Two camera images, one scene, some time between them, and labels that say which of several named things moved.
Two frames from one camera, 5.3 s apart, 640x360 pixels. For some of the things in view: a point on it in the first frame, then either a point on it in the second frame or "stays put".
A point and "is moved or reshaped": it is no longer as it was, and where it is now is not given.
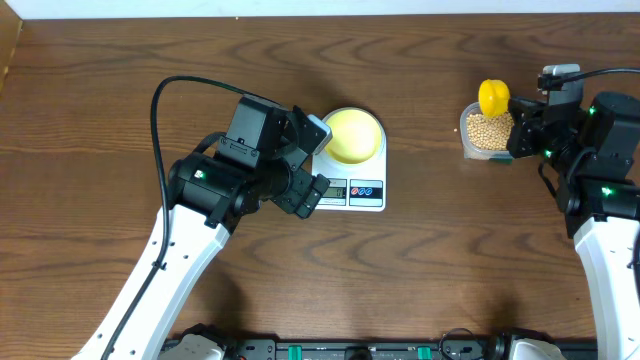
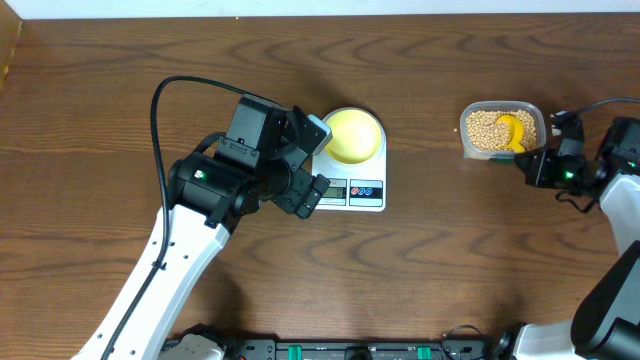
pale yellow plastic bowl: [358, 137] stays put
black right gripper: [526, 114] → [540, 176]
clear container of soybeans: [486, 137] stays put
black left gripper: [304, 195] stays put
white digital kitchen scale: [354, 161] stays put
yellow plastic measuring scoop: [493, 97] is moved or reshaped
